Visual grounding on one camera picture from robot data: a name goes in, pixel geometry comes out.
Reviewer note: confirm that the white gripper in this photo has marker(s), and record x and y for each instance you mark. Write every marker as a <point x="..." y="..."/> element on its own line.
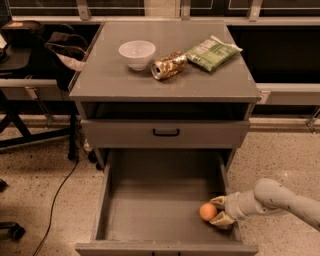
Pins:
<point x="233" y="205"/>

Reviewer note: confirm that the orange fruit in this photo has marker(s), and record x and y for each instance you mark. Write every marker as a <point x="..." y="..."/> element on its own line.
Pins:
<point x="208" y="211"/>

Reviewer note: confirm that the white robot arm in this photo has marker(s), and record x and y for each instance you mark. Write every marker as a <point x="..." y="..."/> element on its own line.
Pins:
<point x="267" y="197"/>

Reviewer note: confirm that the open grey middle drawer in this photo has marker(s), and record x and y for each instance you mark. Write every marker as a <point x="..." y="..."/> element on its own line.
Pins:
<point x="149" y="206"/>

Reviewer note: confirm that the closed grey top drawer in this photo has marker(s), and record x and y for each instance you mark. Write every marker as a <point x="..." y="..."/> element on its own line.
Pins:
<point x="138" y="133"/>

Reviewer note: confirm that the grey drawer cabinet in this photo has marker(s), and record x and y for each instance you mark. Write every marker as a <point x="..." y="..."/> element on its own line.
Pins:
<point x="108" y="89"/>

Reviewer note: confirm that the green chip bag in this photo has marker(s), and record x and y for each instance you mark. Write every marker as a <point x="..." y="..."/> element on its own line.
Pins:
<point x="211" y="53"/>

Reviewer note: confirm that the white bowl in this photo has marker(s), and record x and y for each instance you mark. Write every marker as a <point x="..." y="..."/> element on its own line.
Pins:
<point x="137" y="54"/>

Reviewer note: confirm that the black chair caster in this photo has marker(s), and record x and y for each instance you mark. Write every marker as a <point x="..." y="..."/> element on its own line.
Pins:
<point x="13" y="230"/>

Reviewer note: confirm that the black bag on chair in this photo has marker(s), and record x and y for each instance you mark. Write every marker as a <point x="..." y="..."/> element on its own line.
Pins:
<point x="34" y="49"/>

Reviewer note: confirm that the black drawer handle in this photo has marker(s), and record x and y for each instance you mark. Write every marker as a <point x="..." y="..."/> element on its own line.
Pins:
<point x="166" y="132"/>

